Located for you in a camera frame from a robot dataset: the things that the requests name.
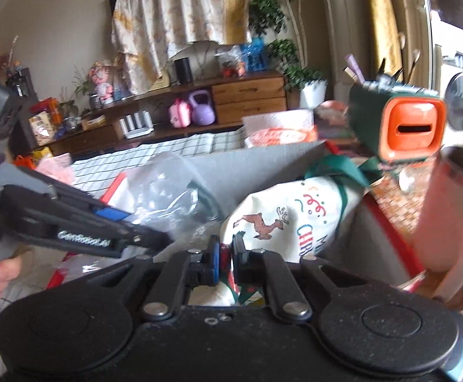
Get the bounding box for dried flower vase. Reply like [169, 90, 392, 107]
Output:
[0, 36, 21, 76]

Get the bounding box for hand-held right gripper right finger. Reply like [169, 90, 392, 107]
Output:
[231, 233, 369, 323]

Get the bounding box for beige woven table mat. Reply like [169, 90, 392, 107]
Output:
[369, 167, 463, 311]

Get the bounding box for green orange desk organizer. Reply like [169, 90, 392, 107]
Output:
[347, 81, 449, 168]

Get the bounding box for red orange carton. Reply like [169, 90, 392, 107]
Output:
[29, 97, 63, 146]

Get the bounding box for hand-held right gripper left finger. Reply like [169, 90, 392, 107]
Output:
[92, 235, 221, 323]

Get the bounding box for wooden television cabinet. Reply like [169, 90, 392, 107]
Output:
[46, 69, 290, 156]

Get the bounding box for small wooden box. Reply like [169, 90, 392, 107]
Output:
[81, 115, 107, 130]

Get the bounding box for white cup rack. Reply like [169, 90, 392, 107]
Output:
[119, 110, 155, 140]

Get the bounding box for clear bag of fruit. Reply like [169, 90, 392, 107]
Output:
[215, 46, 248, 78]

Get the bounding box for white printed tote bag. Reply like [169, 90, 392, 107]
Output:
[219, 155, 383, 311]

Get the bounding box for tall potted plant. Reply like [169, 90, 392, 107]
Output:
[247, 0, 329, 110]

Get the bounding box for pink cloth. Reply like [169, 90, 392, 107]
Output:
[37, 153, 75, 184]

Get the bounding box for red cardboard box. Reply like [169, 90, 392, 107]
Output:
[45, 141, 427, 311]

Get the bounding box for black water dispenser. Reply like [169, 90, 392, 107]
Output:
[6, 67, 41, 156]

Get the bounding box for floral yellow cover cloth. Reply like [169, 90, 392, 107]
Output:
[110, 0, 256, 96]

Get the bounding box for yellow gift box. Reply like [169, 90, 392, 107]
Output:
[31, 146, 53, 164]

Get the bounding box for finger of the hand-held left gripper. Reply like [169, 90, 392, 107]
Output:
[52, 189, 135, 227]
[121, 226, 174, 258]

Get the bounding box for pink toy backpack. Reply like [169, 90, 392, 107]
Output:
[169, 99, 193, 129]

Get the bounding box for clear plastic bag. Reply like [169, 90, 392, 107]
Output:
[124, 151, 222, 243]

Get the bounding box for makeup brushes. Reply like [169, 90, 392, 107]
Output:
[343, 34, 421, 88]

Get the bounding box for beige tower air conditioner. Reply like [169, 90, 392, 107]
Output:
[315, 0, 369, 88]

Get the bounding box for white red tissue pack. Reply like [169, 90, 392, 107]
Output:
[241, 109, 320, 150]

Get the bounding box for white veined round board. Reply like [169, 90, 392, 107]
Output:
[184, 40, 226, 82]

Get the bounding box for black cylinder speaker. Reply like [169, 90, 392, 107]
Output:
[174, 58, 194, 85]

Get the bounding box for yellow curtain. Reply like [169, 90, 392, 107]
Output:
[361, 0, 405, 78]

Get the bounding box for pink doll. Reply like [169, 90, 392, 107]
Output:
[89, 60, 115, 104]

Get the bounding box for white washing machine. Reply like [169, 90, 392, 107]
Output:
[434, 34, 463, 144]

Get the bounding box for blue water bottle pack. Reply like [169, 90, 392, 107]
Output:
[241, 38, 268, 72]

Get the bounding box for black white checkered tablecloth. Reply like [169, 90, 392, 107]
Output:
[0, 129, 252, 375]

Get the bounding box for white steel tumbler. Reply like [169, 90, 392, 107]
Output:
[410, 145, 463, 303]

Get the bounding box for purple kettlebell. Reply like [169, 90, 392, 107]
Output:
[187, 89, 217, 126]

